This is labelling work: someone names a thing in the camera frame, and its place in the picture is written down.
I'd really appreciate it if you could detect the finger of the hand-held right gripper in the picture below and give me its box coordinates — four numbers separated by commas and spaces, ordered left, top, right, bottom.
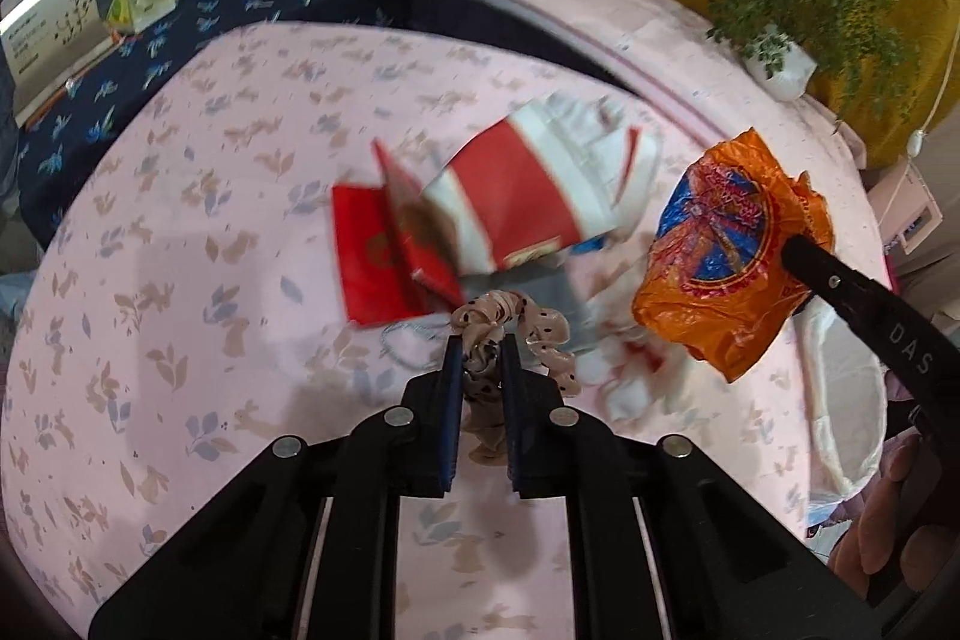
782, 237, 875, 320

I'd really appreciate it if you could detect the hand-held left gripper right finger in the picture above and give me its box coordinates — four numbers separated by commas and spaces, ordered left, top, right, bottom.
501, 336, 878, 640

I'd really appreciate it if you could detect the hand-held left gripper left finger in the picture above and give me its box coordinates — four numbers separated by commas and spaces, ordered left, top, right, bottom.
88, 338, 462, 640

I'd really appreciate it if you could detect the white plastic bag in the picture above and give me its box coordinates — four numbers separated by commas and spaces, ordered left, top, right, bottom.
799, 302, 892, 498

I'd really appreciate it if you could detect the beige polka dot scrunchie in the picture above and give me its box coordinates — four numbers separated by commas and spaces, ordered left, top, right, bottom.
450, 290, 582, 461

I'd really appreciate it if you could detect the orange snack bag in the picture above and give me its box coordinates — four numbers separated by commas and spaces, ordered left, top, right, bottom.
631, 130, 835, 384

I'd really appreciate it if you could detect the red and white pouch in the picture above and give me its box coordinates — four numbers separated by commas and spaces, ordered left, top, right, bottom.
420, 92, 665, 275

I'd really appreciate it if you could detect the person's right hand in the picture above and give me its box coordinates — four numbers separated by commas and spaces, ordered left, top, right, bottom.
831, 432, 933, 596

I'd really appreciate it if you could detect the white crumpled tissue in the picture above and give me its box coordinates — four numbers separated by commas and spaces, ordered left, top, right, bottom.
577, 302, 702, 423

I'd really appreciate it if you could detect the pink rabbit print blanket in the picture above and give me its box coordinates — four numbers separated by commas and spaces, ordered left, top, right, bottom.
0, 21, 871, 640

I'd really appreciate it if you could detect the dark purple cloth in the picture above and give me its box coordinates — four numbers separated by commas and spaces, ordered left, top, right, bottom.
390, 0, 608, 79

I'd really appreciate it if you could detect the navy floral cloth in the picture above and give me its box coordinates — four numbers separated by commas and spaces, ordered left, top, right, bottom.
15, 0, 421, 236

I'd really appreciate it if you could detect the green yellow packet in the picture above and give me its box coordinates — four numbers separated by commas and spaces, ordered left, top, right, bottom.
105, 0, 173, 34

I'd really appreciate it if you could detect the white book with plant print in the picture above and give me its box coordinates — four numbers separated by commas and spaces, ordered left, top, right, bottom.
0, 0, 121, 129

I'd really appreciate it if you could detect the white cable with switch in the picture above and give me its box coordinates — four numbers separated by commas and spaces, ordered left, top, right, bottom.
896, 62, 960, 176

